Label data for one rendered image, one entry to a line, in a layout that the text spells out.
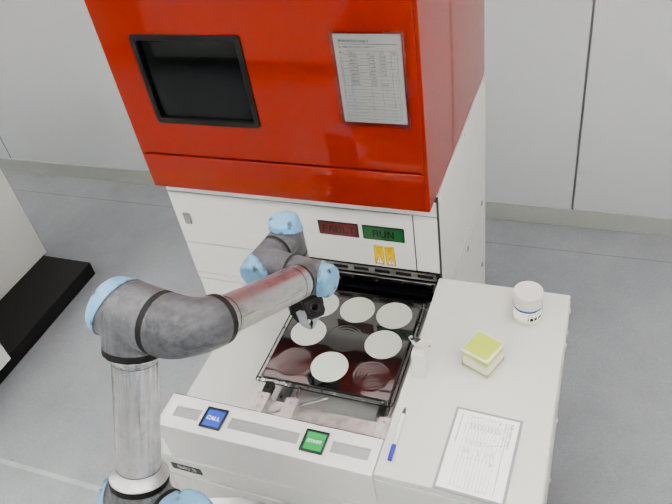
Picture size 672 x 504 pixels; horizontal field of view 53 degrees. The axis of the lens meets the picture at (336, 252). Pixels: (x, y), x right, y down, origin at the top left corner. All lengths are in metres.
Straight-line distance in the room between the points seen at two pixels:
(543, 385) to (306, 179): 0.76
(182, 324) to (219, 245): 0.99
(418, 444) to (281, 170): 0.75
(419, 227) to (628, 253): 1.84
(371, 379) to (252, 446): 0.35
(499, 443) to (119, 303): 0.84
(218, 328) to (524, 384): 0.77
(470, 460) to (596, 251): 2.10
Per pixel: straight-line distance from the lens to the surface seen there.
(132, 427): 1.34
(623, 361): 3.01
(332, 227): 1.88
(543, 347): 1.72
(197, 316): 1.17
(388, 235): 1.83
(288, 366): 1.82
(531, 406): 1.61
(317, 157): 1.69
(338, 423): 1.70
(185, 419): 1.71
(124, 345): 1.24
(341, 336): 1.85
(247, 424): 1.66
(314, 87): 1.58
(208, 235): 2.12
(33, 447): 3.21
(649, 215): 3.55
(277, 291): 1.32
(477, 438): 1.55
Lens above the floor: 2.26
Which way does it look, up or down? 40 degrees down
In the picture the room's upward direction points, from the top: 11 degrees counter-clockwise
